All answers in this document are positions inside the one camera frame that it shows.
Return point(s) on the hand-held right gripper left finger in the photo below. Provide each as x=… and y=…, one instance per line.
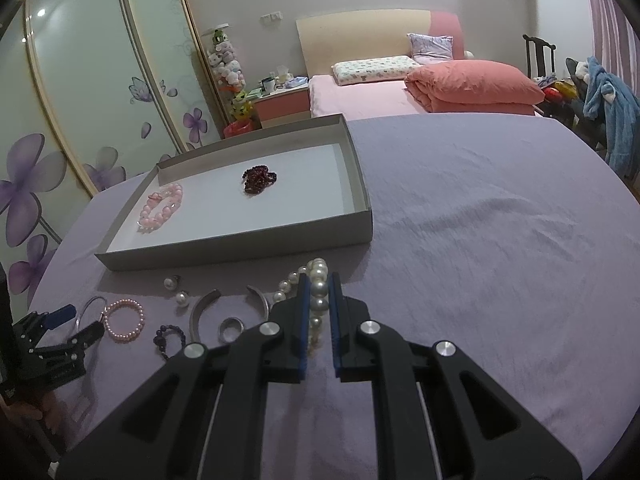
x=301, y=340

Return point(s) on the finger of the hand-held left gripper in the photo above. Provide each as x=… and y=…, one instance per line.
x=62, y=313
x=89, y=334

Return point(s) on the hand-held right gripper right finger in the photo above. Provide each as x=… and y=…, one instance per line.
x=335, y=340

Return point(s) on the silver cuff bangle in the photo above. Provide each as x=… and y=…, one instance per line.
x=196, y=317

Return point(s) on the grey cardboard box tray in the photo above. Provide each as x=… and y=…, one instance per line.
x=280, y=175

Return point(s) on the person's left hand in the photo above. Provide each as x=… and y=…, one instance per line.
x=32, y=412

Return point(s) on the purple cloth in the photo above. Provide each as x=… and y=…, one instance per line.
x=475, y=240

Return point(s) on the floral sliding door wardrobe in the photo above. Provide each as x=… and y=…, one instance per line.
x=80, y=85

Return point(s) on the pink and white nightstand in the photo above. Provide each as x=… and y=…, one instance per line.
x=282, y=107

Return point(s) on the pink bed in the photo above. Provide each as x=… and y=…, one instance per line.
x=360, y=97

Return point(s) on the white mug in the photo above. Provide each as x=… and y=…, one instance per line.
x=267, y=86

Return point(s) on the white patterned pillow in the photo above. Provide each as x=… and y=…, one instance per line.
x=375, y=70

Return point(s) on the column of stuffed toys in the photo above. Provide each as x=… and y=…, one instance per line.
x=227, y=67

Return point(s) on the folded pink quilt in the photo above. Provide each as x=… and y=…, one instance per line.
x=470, y=85

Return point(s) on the beige and pink headboard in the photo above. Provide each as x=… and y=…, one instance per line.
x=360, y=35

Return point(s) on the purple pillow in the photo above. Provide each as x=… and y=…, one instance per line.
x=432, y=47

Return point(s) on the colourful toy heap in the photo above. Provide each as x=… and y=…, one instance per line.
x=557, y=91

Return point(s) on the dark wooden chair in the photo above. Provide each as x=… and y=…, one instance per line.
x=537, y=50

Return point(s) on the blue fleece robe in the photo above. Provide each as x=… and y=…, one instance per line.
x=617, y=115

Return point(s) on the pink curtain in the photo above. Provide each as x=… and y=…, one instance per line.
x=612, y=15

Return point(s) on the white wall socket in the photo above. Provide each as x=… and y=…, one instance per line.
x=271, y=17

